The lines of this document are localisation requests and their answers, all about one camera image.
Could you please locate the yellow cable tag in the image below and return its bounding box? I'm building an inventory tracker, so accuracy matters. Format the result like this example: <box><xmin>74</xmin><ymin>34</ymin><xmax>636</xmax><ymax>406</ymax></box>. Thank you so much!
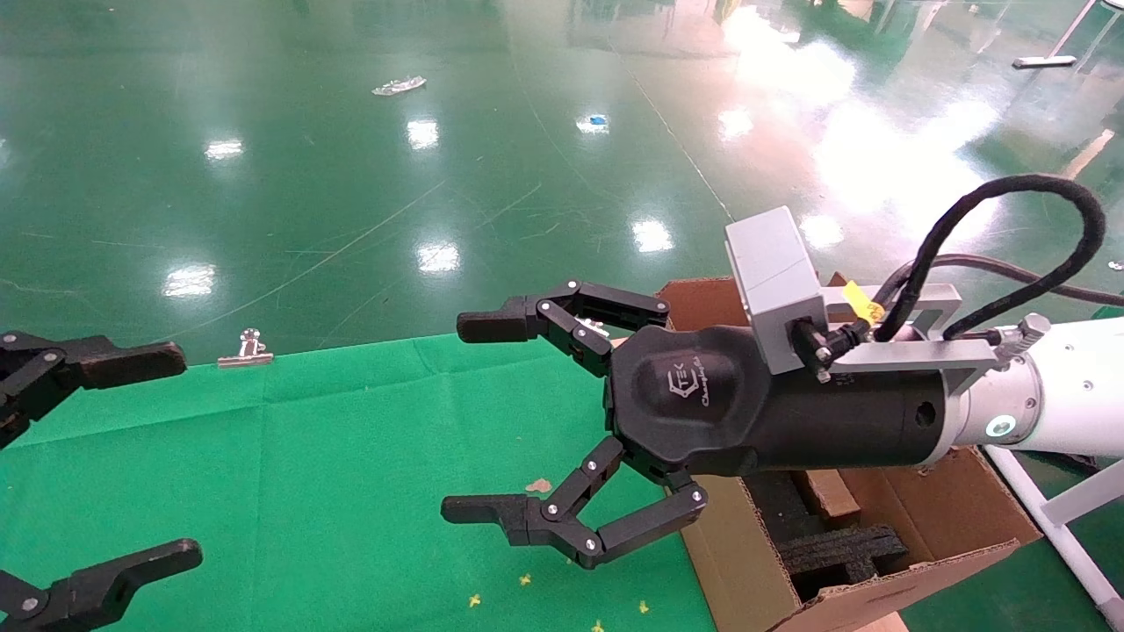
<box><xmin>841</xmin><ymin>281</ymin><xmax>886</xmax><ymax>324</ymax></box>

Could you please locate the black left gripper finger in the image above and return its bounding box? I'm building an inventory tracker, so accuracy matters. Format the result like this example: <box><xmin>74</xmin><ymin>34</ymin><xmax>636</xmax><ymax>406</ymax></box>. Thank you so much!
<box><xmin>0</xmin><ymin>539</ymin><xmax>204</xmax><ymax>632</ymax></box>
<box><xmin>0</xmin><ymin>332</ymin><xmax>187</xmax><ymax>450</ymax></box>

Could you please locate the grey metal camera bracket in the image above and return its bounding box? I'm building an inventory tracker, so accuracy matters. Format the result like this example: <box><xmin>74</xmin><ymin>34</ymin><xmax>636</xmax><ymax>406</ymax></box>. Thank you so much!
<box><xmin>821</xmin><ymin>283</ymin><xmax>1004</xmax><ymax>398</ymax></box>

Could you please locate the green table cloth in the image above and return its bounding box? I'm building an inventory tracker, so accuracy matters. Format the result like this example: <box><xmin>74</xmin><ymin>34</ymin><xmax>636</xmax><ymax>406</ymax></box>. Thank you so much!
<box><xmin>0</xmin><ymin>332</ymin><xmax>717</xmax><ymax>632</ymax></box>

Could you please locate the white tube table frame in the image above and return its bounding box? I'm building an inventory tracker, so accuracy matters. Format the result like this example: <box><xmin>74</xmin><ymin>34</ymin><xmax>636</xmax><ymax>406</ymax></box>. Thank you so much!
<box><xmin>983</xmin><ymin>446</ymin><xmax>1124</xmax><ymax>628</ymax></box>

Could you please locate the large open cardboard carton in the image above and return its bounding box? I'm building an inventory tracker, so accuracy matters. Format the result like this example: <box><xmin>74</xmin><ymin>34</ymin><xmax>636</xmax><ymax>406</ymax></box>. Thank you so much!
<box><xmin>654</xmin><ymin>276</ymin><xmax>1041</xmax><ymax>632</ymax></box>

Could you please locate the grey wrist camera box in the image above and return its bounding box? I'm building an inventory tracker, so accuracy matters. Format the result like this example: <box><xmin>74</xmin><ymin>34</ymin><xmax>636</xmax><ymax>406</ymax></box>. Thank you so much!
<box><xmin>725</xmin><ymin>207</ymin><xmax>831</xmax><ymax>377</ymax></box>

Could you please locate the thick black braided cable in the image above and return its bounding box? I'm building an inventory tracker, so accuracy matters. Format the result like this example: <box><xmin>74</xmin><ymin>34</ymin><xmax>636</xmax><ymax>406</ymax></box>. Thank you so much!
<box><xmin>872</xmin><ymin>174</ymin><xmax>1109</xmax><ymax>345</ymax></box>

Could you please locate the grey stand base with pole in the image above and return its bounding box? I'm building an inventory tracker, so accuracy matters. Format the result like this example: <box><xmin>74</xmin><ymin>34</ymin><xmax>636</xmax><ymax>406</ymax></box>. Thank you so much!
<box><xmin>1012</xmin><ymin>0</ymin><xmax>1100</xmax><ymax>69</ymax></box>

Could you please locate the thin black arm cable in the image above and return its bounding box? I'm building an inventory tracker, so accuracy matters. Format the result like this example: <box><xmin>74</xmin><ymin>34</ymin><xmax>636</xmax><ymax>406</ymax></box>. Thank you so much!
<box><xmin>887</xmin><ymin>255</ymin><xmax>1124</xmax><ymax>308</ymax></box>

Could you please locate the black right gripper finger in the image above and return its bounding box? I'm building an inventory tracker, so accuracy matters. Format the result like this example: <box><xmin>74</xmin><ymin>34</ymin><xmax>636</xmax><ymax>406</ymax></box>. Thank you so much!
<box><xmin>456</xmin><ymin>281</ymin><xmax>671</xmax><ymax>378</ymax></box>
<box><xmin>441</xmin><ymin>436</ymin><xmax>709</xmax><ymax>571</ymax></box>

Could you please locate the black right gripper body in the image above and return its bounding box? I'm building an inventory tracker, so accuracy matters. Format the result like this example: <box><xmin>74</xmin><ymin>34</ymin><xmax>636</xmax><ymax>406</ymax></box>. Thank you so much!
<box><xmin>604</xmin><ymin>325</ymin><xmax>967</xmax><ymax>479</ymax></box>

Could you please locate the small brown cardboard box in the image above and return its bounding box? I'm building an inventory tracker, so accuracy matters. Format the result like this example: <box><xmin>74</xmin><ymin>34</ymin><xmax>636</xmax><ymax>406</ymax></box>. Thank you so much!
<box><xmin>803</xmin><ymin>468</ymin><xmax>863</xmax><ymax>521</ymax></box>

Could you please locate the black foam insert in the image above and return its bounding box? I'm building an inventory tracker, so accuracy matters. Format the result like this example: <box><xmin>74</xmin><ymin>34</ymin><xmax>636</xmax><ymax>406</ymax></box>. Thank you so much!
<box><xmin>746</xmin><ymin>470</ymin><xmax>910</xmax><ymax>602</ymax></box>

